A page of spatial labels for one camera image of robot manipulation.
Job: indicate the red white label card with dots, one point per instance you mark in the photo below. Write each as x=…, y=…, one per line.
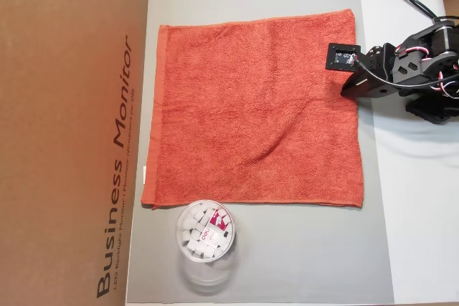
x=215, y=230

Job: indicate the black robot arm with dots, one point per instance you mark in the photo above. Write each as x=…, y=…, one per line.
x=409, y=69

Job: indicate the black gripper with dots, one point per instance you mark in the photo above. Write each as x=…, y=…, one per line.
x=362, y=88

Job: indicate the brown Business Monitor cardboard box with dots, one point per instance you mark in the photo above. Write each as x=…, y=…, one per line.
x=54, y=141

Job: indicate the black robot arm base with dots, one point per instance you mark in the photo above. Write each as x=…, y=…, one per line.
x=430, y=112

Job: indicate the clear plastic jar with erasers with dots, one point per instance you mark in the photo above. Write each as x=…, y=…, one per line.
x=215, y=266

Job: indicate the orange terry towel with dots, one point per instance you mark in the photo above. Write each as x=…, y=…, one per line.
x=251, y=105

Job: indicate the grey table mat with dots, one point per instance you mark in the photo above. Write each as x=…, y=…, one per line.
x=287, y=248

